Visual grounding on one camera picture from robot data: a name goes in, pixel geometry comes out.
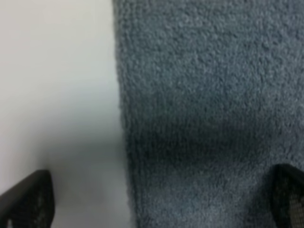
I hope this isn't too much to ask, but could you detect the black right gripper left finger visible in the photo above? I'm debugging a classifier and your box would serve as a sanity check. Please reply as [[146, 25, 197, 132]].
[[0, 170, 55, 228]]

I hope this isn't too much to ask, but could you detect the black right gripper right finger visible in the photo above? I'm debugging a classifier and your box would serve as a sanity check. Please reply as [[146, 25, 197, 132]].
[[271, 164, 304, 228]]

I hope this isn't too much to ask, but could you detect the grey towel with orange pattern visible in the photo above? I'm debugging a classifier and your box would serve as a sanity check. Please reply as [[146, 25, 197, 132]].
[[113, 0, 304, 228]]

